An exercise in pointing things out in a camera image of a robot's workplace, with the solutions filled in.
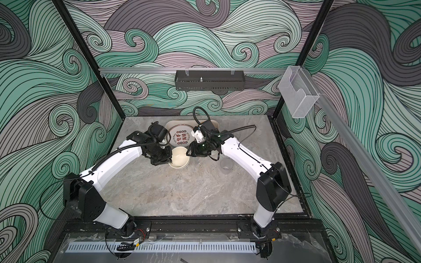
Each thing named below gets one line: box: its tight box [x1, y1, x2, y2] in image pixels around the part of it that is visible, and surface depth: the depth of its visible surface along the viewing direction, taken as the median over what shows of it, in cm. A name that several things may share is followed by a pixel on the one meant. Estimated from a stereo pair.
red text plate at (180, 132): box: [165, 119, 198, 148], surface depth 109 cm
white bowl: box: [168, 146, 191, 169], surface depth 83 cm
